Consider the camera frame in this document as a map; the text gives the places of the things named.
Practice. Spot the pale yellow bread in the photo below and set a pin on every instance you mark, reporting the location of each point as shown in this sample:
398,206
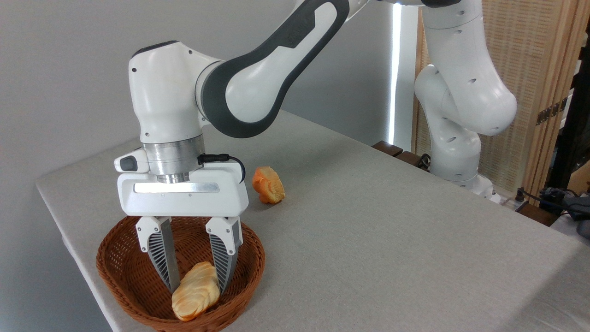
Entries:
196,295

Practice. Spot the grey tablecloth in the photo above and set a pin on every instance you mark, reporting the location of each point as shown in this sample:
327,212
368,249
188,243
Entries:
368,240

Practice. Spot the dark wooden slat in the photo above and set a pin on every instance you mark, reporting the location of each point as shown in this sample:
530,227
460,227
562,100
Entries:
410,159
386,147

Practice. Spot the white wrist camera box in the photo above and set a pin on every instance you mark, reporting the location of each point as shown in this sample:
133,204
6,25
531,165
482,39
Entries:
131,162

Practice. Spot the brown wicker basket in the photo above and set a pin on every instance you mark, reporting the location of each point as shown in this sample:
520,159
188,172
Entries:
124,276

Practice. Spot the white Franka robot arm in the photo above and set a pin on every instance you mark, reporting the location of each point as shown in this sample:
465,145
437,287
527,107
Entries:
166,92

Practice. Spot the orange bread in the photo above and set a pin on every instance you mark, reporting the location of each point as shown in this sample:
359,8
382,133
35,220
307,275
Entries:
269,186

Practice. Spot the black screen hinge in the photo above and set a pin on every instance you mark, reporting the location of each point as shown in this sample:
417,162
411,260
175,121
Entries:
551,111

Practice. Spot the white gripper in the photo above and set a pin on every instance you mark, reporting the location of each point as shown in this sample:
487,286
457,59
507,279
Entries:
184,200

